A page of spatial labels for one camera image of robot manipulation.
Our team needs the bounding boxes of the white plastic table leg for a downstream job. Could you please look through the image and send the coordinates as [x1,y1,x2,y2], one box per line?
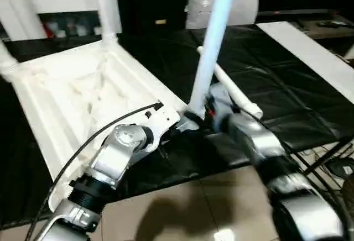
[90,0,120,46]
[197,46,264,120]
[0,38,20,82]
[187,0,242,121]

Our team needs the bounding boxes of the white plastic table top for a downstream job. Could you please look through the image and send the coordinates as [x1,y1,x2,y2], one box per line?
[0,33,203,213]

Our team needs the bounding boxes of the black work mat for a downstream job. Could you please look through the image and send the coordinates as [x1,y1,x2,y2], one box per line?
[0,24,354,230]

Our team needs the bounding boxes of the black stand leg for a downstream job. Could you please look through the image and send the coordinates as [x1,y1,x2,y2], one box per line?
[301,135,354,176]

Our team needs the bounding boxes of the grey pillow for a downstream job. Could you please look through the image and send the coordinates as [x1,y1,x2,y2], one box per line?
[185,0,260,30]

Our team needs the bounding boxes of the white cabinet with glass doors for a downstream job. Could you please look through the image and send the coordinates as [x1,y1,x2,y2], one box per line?
[0,0,123,40]

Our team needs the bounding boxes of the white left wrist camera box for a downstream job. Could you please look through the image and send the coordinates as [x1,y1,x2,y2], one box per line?
[134,105,181,152]

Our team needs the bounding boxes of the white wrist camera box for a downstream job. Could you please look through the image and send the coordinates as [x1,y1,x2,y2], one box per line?
[134,105,181,152]
[207,83,240,121]

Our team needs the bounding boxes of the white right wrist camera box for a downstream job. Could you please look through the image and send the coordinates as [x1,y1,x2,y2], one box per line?
[207,83,240,121]

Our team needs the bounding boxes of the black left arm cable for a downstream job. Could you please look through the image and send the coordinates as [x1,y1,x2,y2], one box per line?
[24,103,164,241]

